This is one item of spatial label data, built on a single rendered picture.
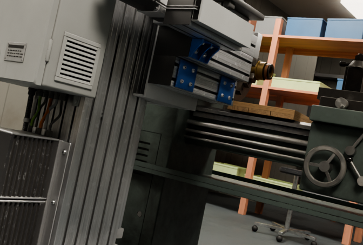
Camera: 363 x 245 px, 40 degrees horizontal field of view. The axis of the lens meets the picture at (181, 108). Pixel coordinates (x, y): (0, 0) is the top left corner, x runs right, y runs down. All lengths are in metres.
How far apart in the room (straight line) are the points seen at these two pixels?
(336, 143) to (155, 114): 0.81
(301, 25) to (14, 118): 3.13
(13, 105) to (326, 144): 3.39
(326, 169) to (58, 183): 0.97
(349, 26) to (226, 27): 4.10
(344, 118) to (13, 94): 3.45
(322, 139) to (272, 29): 3.85
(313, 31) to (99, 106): 4.27
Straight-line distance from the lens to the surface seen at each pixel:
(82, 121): 1.43
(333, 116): 1.90
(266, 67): 2.29
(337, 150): 1.89
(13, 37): 1.38
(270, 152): 2.10
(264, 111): 2.10
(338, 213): 1.88
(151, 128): 2.24
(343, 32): 5.42
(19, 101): 4.80
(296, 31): 5.61
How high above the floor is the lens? 0.71
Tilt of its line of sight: 3 degrees up
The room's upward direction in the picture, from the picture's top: 12 degrees clockwise
